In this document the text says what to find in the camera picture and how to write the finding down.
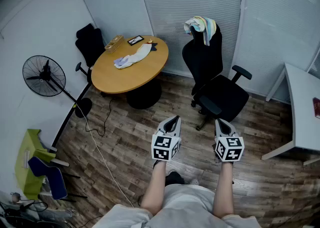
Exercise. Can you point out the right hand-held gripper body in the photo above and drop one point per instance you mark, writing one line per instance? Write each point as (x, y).
(228, 149)

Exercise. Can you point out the blue chair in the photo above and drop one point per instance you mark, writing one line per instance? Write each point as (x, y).
(53, 177)

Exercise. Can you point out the person's shoe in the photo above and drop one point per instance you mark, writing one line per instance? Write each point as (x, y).
(194, 181)
(172, 171)

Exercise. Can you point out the pastel striped clothes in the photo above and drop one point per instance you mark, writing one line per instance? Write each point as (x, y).
(202, 25)

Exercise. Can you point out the person's black trousers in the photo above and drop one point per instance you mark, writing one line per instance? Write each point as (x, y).
(173, 179)

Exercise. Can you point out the person's left forearm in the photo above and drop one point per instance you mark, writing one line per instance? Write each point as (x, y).
(155, 187)

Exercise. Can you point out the black curved floor strip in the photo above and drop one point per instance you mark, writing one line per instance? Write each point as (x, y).
(72, 112)

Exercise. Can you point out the person's grey shirt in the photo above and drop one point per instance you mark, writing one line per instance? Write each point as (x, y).
(185, 207)

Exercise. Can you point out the white garment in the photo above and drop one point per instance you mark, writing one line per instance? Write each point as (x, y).
(137, 55)

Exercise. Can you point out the person's left shoe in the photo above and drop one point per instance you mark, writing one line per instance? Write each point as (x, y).
(172, 171)

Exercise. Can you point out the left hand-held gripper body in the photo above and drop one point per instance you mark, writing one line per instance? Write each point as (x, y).
(165, 147)

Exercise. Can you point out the person's right forearm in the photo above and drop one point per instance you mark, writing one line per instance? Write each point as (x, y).
(223, 189)

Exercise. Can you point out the dark equipment pile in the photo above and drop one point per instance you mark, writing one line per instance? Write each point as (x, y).
(22, 218)

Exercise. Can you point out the black standing fan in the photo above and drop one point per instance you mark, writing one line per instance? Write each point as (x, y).
(45, 75)

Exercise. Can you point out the wicker tissue box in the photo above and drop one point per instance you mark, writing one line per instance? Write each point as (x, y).
(113, 44)

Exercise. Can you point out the yellow cloth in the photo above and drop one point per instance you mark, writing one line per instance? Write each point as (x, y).
(150, 41)

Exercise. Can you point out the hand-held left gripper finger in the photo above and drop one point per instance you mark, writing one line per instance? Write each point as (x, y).
(178, 128)
(161, 125)

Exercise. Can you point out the person's right shoe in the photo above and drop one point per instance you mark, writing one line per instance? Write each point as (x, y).
(194, 181)

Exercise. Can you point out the black picture frame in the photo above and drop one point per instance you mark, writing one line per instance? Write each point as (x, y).
(135, 40)

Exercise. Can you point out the round wooden table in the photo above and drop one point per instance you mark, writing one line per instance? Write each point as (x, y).
(125, 77)

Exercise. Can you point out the black office chair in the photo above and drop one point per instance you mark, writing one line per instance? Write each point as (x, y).
(91, 44)
(207, 67)

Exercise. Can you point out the purple cloth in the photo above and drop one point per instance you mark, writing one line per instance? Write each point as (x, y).
(119, 62)

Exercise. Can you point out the navy cloth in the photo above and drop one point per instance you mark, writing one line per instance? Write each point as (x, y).
(153, 46)

